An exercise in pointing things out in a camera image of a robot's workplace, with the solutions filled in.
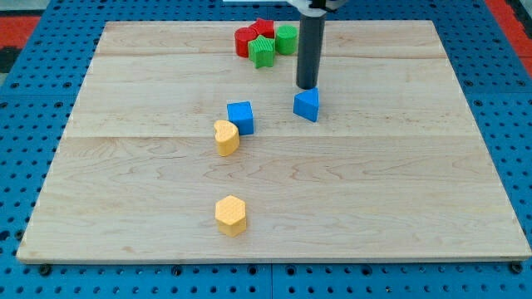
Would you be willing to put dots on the blue triangular prism block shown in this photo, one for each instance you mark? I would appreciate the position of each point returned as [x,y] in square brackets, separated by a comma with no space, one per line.
[306,104]

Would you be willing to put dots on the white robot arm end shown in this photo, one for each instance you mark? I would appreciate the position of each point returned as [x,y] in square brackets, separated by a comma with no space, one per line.
[316,8]

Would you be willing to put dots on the yellow heart block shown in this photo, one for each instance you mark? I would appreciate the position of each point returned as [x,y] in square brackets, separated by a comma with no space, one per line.
[226,136]

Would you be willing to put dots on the blue cube block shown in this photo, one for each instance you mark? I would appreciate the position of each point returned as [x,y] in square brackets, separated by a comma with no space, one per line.
[241,115]

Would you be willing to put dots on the yellow hexagon block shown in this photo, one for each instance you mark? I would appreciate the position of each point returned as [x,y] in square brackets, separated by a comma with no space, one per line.
[230,215]

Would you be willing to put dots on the green star block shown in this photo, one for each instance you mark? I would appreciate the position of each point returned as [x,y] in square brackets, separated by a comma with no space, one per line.
[262,51]

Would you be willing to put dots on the green cylinder block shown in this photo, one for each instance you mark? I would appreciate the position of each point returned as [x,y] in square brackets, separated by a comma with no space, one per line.
[286,40]

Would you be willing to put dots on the red cylinder block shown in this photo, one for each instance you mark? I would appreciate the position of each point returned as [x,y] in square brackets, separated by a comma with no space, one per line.
[242,37]

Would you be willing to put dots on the red star block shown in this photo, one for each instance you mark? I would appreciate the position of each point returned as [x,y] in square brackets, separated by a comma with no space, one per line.
[264,27]

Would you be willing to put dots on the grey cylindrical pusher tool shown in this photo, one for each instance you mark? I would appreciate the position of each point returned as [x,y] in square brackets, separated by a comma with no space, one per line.
[310,42]

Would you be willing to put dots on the light wooden board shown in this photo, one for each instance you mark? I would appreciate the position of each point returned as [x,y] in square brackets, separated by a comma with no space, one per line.
[394,170]

